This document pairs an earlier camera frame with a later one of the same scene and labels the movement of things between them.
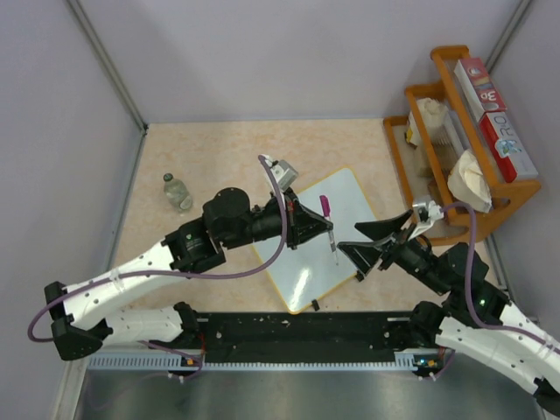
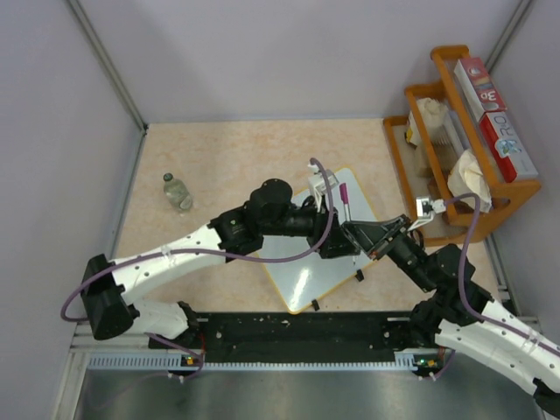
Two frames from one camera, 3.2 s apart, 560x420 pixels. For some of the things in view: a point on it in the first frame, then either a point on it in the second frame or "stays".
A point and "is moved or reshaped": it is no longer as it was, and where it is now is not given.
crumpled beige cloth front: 468,184 stays
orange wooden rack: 451,171 stays
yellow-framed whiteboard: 307,272 stays
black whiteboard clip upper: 359,276 stays
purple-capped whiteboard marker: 325,206 is moved or reshaped
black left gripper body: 274,219 → 316,232
